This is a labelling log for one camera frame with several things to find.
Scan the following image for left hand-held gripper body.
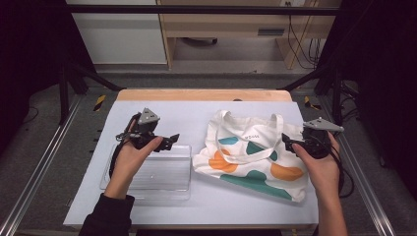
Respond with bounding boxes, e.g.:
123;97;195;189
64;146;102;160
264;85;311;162
116;107;165;150

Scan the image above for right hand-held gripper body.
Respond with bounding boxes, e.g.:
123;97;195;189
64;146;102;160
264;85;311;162
294;117;345;160

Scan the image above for clear plastic tray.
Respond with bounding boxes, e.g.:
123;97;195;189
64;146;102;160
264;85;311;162
98;143;193;202

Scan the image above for white tote bag coloured blobs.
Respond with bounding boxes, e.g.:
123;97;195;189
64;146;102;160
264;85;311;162
192;109;310;204

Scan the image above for person's right hand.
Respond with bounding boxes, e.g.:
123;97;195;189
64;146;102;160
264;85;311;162
291;132;342;198

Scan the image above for person's left hand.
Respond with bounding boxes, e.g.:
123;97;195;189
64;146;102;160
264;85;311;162
107;119;164;185

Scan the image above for white table mat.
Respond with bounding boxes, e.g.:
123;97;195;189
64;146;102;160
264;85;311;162
63;99;321;228

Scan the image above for yellow black tape strip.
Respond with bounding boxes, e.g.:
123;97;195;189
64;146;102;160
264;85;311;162
302;94;323;112
92;93;108;113

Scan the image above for black metal stand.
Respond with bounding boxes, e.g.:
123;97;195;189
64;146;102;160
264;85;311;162
277;61;346;127
58;61;126;126

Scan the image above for black curtain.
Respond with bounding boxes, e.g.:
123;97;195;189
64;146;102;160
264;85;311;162
314;0;417;193
0;0;96;156

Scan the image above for white cabinet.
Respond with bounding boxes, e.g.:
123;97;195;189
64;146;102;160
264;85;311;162
65;0;169;66

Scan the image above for wooden desk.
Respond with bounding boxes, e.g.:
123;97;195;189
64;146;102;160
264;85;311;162
156;0;342;71

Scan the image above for black floor cables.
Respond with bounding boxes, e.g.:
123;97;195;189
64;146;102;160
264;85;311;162
339;81;362;128

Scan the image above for left hand-held gripper cable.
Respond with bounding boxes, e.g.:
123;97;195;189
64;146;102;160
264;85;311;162
107;131;132;180

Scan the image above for hand-held gripper cable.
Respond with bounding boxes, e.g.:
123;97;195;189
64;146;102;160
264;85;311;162
107;131;132;180
330;144;356;200

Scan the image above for right hand-held gripper cable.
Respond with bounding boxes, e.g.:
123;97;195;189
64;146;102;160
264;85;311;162
330;144;356;200

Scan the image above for aluminium rail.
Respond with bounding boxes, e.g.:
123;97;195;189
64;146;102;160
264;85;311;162
0;93;84;236
318;95;398;236

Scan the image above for black desk cables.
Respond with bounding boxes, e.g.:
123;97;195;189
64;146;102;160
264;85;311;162
285;1;325;71

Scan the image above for black horizontal frame bar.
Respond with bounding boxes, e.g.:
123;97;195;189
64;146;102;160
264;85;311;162
65;4;340;17

